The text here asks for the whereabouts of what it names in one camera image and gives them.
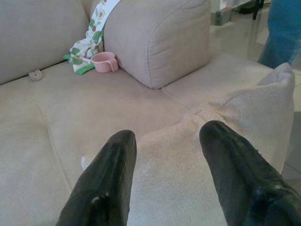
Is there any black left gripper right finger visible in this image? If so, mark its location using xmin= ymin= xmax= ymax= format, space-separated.
xmin=199 ymin=120 xmax=301 ymax=226

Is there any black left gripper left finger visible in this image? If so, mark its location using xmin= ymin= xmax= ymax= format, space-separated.
xmin=55 ymin=129 xmax=137 ymax=226

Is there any white fluffy pillow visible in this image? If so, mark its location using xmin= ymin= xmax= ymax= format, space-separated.
xmin=81 ymin=62 xmax=295 ymax=226

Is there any beige fabric sofa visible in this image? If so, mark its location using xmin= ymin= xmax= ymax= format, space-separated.
xmin=0 ymin=0 xmax=279 ymax=226

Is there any beige sofa back cushion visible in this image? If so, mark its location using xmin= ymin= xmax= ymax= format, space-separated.
xmin=103 ymin=0 xmax=212 ymax=89

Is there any pink plastic cup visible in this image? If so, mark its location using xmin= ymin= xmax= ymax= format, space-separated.
xmin=90 ymin=52 xmax=119 ymax=73

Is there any small beige curved object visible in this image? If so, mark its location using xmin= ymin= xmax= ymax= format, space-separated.
xmin=28 ymin=70 xmax=44 ymax=82

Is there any avocado print cloth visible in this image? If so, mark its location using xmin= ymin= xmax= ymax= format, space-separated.
xmin=63 ymin=0 xmax=122 ymax=76

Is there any blue fabric item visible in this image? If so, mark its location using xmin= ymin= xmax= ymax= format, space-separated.
xmin=258 ymin=0 xmax=301 ymax=70

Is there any grey box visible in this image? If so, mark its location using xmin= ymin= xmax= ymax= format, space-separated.
xmin=214 ymin=9 xmax=233 ymax=26

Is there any black furniture leg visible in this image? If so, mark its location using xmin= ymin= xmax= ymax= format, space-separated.
xmin=252 ymin=0 xmax=261 ymax=20

